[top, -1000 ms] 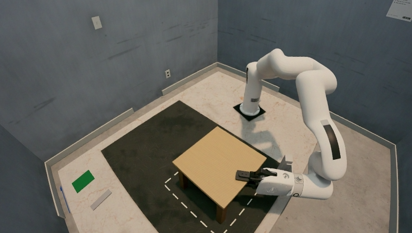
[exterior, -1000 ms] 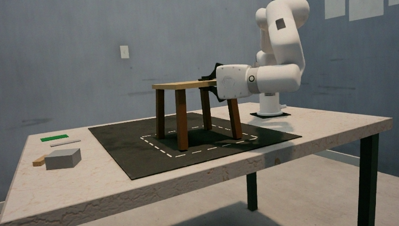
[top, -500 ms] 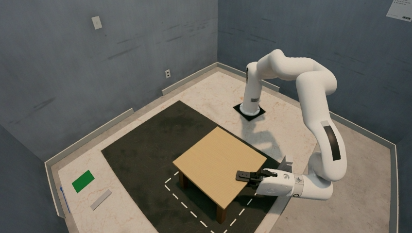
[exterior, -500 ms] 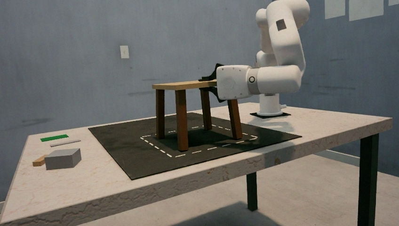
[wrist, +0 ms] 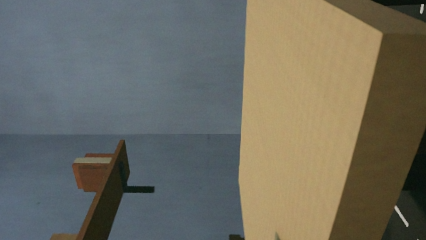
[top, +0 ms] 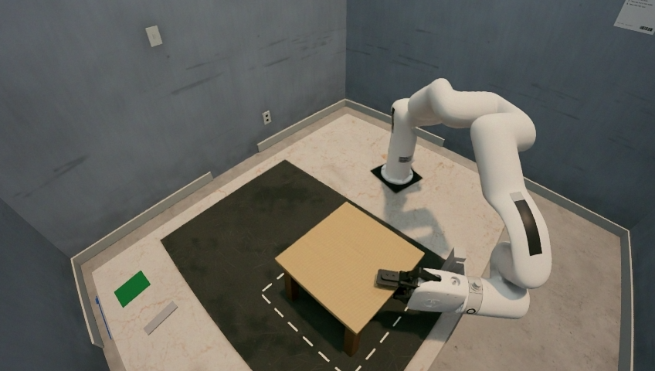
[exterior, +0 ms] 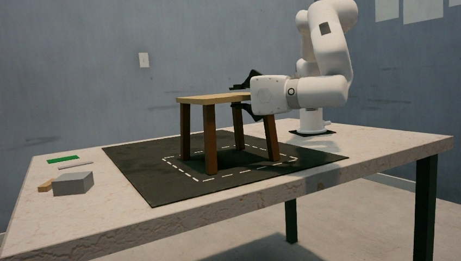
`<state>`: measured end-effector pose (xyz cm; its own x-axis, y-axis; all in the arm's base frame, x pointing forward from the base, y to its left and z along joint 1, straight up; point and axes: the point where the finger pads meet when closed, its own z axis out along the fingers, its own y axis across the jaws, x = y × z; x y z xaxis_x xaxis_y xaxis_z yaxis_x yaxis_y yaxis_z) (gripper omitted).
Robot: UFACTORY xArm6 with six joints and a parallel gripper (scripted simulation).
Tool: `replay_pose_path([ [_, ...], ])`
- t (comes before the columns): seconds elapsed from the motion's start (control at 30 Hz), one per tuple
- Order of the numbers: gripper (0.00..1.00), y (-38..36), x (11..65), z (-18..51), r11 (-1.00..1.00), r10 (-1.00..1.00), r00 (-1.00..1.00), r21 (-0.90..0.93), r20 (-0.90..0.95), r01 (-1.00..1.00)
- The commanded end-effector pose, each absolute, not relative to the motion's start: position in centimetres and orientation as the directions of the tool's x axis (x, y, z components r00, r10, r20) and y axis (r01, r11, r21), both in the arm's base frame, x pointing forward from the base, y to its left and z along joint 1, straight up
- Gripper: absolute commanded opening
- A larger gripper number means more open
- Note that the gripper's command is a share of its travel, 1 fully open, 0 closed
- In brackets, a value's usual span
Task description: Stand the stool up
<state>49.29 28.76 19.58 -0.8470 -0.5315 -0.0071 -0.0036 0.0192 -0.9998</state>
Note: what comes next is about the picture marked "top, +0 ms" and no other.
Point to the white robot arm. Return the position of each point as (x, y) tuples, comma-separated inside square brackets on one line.
[(498, 131)]

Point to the dark brown work mat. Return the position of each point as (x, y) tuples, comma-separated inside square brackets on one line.
[(226, 254)]

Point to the tan wooden stool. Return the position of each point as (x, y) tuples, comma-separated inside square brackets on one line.
[(337, 264)]

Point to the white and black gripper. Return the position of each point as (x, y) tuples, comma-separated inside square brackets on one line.
[(431, 289)]

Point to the green flat block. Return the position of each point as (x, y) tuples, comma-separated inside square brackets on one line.
[(132, 288)]

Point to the grey flat bar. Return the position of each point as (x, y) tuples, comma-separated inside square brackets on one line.
[(156, 321)]

